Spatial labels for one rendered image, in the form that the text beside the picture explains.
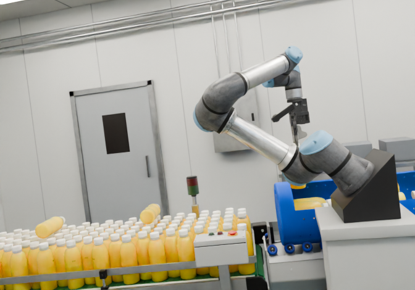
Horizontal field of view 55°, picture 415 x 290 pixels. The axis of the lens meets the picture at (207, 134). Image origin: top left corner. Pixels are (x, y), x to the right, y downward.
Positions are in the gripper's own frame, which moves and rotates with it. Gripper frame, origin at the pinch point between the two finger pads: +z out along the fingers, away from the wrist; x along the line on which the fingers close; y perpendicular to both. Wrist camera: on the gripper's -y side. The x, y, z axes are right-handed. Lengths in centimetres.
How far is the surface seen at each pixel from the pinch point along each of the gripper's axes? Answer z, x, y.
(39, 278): 44, -21, -117
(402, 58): -67, 323, 177
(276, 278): 56, -13, -16
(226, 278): 47, -31, -36
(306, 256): 48.0, -11.1, -2.4
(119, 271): 44, -21, -81
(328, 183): 21.3, 9.2, 14.5
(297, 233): 37.4, -12.8, -5.0
